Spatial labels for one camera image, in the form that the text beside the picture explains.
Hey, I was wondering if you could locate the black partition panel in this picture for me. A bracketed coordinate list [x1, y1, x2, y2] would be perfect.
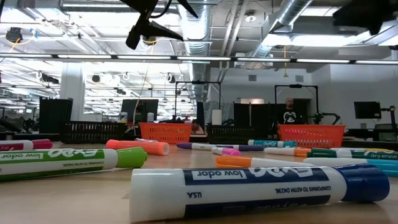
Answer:
[39, 98, 74, 134]
[233, 102, 280, 127]

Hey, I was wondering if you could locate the red Expo marker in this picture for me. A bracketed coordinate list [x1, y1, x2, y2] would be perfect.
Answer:
[0, 139, 53, 152]

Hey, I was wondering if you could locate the black slotted plastic basket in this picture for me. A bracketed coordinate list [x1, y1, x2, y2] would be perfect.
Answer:
[206, 124, 261, 145]
[60, 121, 127, 144]

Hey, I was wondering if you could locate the pink-capped white thin marker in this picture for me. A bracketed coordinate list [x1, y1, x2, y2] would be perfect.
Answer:
[211, 146, 242, 157]

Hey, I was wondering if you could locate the blue Expo marker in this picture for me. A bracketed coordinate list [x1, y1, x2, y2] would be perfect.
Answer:
[129, 164, 391, 223]

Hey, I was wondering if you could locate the orange slotted plastic basket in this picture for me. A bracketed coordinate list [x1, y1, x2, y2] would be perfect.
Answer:
[277, 124, 347, 149]
[139, 122, 193, 145]

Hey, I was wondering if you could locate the orange Sharpie highlighter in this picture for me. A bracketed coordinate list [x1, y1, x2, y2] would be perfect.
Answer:
[105, 139, 170, 156]

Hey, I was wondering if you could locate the person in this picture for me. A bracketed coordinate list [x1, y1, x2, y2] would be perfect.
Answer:
[191, 119, 205, 134]
[277, 97, 301, 126]

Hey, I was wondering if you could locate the light green Expo marker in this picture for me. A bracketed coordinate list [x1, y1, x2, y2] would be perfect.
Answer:
[0, 147, 149, 183]

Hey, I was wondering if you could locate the white cylinder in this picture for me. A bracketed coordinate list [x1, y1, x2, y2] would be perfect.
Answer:
[211, 109, 223, 126]

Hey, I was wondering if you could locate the black monitor on arm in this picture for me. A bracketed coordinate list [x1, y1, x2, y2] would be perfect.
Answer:
[354, 101, 382, 119]

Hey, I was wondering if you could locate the black ceiling-mounted camera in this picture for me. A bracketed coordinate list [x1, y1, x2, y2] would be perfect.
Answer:
[5, 27, 24, 44]

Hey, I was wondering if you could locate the LED light bar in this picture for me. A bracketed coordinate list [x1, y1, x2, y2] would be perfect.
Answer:
[0, 53, 398, 65]

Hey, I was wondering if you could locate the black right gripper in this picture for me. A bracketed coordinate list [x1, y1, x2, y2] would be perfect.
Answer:
[332, 0, 398, 35]

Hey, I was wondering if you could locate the silver ventilation duct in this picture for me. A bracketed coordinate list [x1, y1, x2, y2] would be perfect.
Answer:
[177, 0, 213, 103]
[251, 0, 313, 58]

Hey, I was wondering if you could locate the blue-capped white thin marker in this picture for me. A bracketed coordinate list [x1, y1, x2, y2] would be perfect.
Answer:
[303, 157, 398, 178]

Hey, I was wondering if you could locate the white building column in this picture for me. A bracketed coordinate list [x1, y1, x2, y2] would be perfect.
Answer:
[59, 63, 86, 122]

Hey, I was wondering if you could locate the orange-capped white thin marker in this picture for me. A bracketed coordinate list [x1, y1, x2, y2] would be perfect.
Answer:
[215, 155, 315, 169]
[264, 146, 312, 157]

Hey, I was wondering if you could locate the black desk monitor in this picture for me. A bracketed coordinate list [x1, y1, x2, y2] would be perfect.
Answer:
[121, 98, 159, 124]

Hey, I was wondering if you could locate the dark green Expo marker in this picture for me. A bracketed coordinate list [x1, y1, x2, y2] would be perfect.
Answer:
[307, 147, 398, 161]

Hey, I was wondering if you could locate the yellow hanging cord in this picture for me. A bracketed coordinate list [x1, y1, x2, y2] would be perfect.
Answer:
[282, 45, 289, 78]

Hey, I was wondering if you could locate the teal Expo marker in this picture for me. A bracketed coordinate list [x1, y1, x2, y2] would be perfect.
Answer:
[248, 139, 298, 148]

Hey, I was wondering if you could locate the black background frame rig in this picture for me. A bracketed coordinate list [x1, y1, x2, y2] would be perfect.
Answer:
[174, 80, 222, 125]
[274, 83, 320, 125]

